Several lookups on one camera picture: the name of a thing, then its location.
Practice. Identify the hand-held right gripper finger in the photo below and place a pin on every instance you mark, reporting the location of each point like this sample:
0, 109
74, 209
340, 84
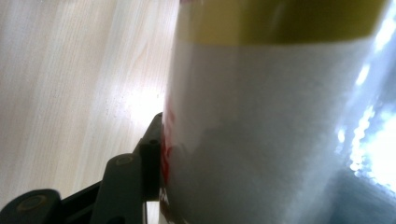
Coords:
151, 168

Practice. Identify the clear bag of white powder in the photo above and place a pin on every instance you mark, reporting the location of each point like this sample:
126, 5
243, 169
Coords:
249, 109

